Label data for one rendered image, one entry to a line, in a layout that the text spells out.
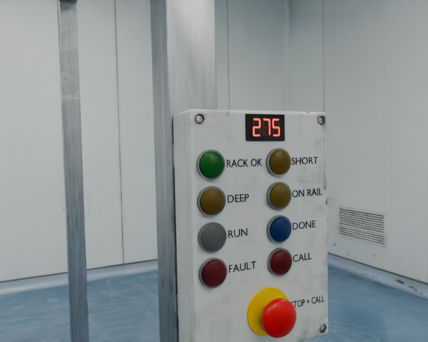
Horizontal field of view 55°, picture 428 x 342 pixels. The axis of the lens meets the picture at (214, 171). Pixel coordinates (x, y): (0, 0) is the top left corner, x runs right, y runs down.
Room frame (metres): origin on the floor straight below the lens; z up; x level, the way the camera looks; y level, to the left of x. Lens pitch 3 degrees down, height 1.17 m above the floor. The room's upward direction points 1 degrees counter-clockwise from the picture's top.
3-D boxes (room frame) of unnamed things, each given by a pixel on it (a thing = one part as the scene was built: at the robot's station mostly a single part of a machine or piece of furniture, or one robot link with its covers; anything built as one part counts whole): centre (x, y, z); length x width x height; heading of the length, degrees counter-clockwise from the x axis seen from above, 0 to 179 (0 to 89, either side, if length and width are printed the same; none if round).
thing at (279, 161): (0.44, -0.07, 1.16); 0.03 x 0.01 x 0.03; 116
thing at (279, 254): (0.44, -0.07, 1.05); 0.03 x 0.01 x 0.03; 116
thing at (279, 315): (0.43, -0.06, 1.00); 0.04 x 0.04 x 0.04; 26
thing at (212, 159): (0.40, 0.00, 1.16); 0.03 x 0.01 x 0.03; 116
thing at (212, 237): (0.40, 0.00, 1.09); 0.03 x 0.01 x 0.03; 116
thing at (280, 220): (0.44, -0.07, 1.09); 0.03 x 0.01 x 0.03; 116
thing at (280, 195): (0.44, -0.07, 1.12); 0.03 x 0.01 x 0.03; 116
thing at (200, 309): (0.46, -0.04, 1.08); 0.17 x 0.06 x 0.26; 116
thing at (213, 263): (0.40, 0.00, 1.05); 0.03 x 0.01 x 0.03; 116
